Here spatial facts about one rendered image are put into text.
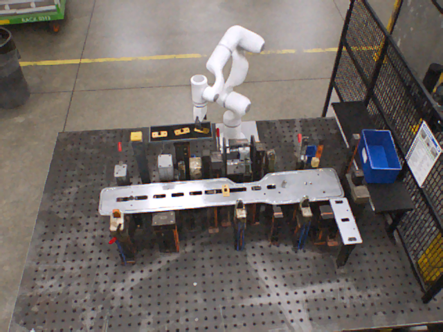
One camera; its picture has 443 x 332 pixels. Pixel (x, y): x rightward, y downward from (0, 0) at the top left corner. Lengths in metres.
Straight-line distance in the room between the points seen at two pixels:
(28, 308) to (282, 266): 1.41
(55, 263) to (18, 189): 1.52
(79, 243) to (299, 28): 4.05
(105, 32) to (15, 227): 2.90
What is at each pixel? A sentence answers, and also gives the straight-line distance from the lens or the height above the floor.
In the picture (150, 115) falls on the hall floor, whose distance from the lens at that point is 4.33.
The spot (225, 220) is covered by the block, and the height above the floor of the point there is 0.71.
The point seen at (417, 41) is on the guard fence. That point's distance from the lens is 4.55.
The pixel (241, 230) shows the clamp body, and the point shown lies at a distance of 2.32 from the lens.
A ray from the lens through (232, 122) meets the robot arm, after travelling 2.68.
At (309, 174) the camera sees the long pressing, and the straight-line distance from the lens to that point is 2.47.
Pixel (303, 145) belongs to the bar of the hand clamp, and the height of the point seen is 1.16.
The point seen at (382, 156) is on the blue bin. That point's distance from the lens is 2.65.
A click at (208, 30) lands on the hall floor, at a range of 5.54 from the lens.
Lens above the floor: 2.87
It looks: 50 degrees down
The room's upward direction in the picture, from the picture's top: straight up
